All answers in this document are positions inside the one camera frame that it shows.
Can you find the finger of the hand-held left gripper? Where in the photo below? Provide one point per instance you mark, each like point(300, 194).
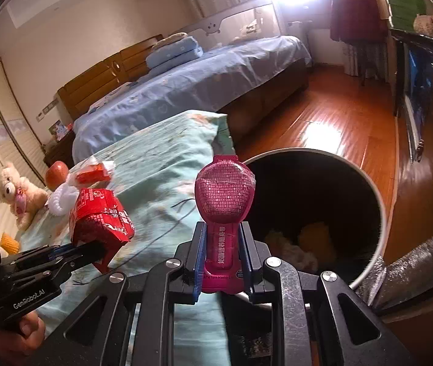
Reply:
point(48, 253)
point(71, 263)

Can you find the hanging red jacket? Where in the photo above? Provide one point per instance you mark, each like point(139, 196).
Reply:
point(357, 11)

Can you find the wall switch panel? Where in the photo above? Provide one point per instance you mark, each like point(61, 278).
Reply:
point(52, 103)

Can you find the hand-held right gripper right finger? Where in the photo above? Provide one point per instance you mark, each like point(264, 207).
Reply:
point(246, 263)

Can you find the yellow corn cob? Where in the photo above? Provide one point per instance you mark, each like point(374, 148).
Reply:
point(10, 244)

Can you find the silver foil sheet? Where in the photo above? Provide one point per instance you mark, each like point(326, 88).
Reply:
point(411, 263)

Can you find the red apple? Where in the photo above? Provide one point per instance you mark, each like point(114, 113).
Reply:
point(55, 175)

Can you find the person's left hand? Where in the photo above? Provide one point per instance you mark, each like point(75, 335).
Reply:
point(26, 331)

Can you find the round metal trash can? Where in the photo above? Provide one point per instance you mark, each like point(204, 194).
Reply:
point(308, 183)

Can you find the pink snack pouch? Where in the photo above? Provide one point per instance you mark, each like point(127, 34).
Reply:
point(224, 194)

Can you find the yellow foam fruit net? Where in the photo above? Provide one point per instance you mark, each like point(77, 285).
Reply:
point(315, 236)

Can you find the stack of green boxes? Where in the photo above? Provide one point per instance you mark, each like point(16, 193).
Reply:
point(403, 0)

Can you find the beige pillow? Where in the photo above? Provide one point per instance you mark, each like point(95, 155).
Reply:
point(170, 39)

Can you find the brown teddy bear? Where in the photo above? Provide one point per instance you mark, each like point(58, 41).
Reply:
point(428, 24)

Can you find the flat blue pillow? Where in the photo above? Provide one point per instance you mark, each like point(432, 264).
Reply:
point(106, 101)

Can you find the dark wooden nightstand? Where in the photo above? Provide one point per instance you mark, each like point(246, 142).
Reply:
point(58, 148)

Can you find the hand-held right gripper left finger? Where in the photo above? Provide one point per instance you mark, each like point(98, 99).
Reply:
point(198, 267)

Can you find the red foil snack wrapper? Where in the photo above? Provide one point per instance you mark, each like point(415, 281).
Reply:
point(92, 174)

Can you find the cream teddy bear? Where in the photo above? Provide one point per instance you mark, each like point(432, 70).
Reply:
point(10, 186)

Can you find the wooden headboard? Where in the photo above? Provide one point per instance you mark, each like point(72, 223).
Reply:
point(87, 91)

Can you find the white foam fruit net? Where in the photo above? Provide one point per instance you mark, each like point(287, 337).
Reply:
point(62, 198)

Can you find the folded blue quilt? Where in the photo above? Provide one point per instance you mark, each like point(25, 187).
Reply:
point(174, 53)

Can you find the bed with blue sheet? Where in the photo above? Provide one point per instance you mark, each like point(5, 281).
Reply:
point(186, 84)

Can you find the grey bed guard rail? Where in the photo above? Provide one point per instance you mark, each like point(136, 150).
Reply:
point(235, 19)

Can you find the photo frame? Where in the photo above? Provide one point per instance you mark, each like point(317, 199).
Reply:
point(56, 129)

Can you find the glass cabinet door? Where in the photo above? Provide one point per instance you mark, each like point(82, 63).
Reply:
point(416, 91)

